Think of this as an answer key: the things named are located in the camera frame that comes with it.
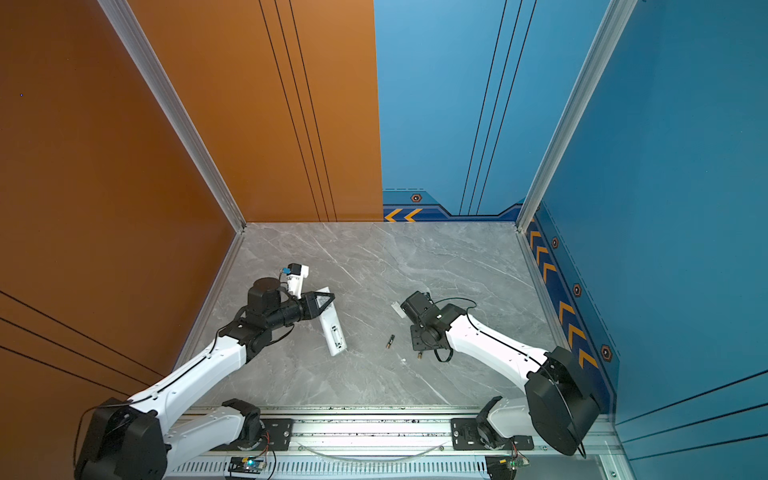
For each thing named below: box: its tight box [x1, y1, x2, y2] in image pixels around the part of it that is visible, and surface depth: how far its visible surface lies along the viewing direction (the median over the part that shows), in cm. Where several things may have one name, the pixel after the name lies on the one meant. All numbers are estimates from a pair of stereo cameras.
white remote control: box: [316, 286, 347, 357], surface depth 80 cm
